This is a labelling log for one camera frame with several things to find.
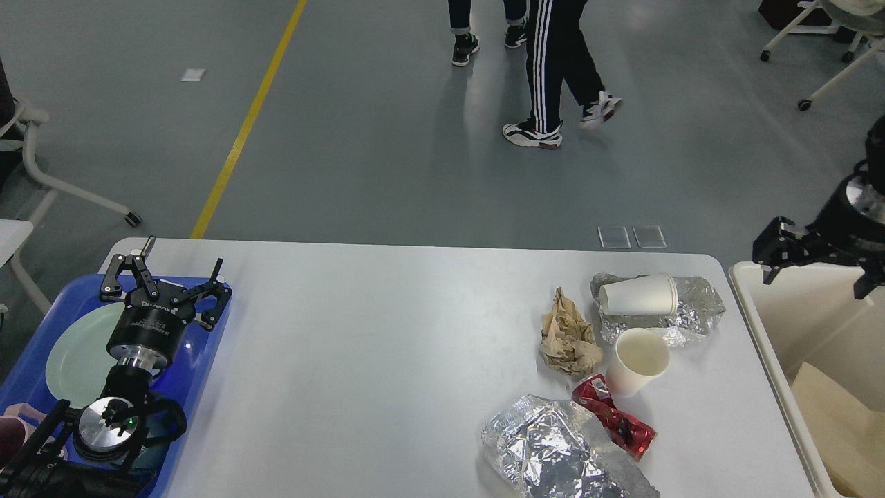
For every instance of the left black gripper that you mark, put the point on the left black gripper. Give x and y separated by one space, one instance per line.
151 327

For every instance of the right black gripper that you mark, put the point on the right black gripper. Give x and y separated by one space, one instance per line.
848 231

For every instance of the light green plate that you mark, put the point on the light green plate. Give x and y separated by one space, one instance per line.
78 365

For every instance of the large brown paper bag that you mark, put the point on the large brown paper bag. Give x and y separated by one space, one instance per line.
847 434

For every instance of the pink home mug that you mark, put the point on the pink home mug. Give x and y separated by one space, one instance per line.
18 422

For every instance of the aluminium foil sheet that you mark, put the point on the aluminium foil sheet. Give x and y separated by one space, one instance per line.
556 448

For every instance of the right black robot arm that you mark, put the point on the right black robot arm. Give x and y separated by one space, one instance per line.
872 164

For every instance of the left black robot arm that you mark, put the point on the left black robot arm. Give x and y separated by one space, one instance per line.
99 401

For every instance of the beige plastic bin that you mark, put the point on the beige plastic bin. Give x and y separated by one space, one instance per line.
809 314

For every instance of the blue plastic tray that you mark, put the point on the blue plastic tray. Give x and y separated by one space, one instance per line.
183 381

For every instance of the dark teal home mug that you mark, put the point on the dark teal home mug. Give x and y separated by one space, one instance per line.
164 422

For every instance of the small crumpled foil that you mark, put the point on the small crumpled foil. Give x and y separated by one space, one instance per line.
700 307

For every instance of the white chair base right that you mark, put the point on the white chair base right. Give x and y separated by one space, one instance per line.
823 43

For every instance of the white side table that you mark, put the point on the white side table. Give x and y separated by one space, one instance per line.
14 234

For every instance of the lying white paper cup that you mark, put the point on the lying white paper cup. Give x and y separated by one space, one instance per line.
654 294

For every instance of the upright white paper cup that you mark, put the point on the upright white paper cup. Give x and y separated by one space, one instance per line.
639 356

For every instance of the red snack wrapper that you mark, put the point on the red snack wrapper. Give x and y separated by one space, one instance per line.
626 431

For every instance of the crumpled brown paper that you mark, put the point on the crumpled brown paper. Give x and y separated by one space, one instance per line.
567 339

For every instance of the person in striped trousers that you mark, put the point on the person in striped trousers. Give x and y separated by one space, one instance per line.
557 55

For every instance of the white chair frame left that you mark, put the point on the white chair frame left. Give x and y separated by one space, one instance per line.
20 114

